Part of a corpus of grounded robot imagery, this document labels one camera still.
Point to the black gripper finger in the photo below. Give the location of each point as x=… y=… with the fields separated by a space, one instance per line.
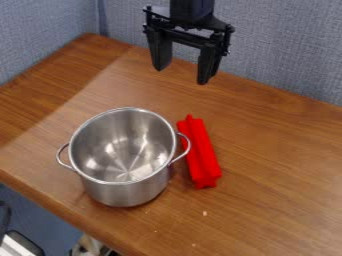
x=208 y=62
x=160 y=48

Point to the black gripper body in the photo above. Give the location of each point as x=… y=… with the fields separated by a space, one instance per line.
x=191 y=14

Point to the red ridged block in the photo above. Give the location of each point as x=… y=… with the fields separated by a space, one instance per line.
x=201 y=161

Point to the stainless steel pot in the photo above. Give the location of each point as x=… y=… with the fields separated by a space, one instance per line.
x=121 y=152

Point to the white object under table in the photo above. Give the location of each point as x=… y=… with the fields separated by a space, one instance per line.
x=88 y=247

